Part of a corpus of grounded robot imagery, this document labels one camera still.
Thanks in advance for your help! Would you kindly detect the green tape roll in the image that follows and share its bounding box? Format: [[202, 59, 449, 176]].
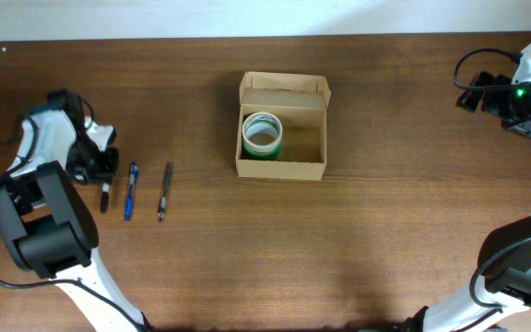
[[241, 117, 284, 161]]

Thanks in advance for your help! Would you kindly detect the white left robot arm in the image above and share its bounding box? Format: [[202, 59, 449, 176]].
[[0, 89, 151, 331]]

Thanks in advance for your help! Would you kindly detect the white tape roll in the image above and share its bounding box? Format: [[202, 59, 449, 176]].
[[241, 111, 284, 156]]

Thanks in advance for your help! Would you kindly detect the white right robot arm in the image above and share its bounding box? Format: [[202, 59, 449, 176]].
[[393, 43, 531, 332]]

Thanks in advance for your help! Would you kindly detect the open cardboard box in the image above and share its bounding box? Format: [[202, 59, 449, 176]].
[[235, 71, 332, 181]]

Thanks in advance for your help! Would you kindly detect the black white marker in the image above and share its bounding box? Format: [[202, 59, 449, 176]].
[[100, 183, 111, 214]]

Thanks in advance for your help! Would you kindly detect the black pen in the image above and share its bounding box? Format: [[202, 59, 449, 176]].
[[158, 161, 172, 222]]

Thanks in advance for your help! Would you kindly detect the blue pen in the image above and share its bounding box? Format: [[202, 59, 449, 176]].
[[124, 161, 139, 221]]

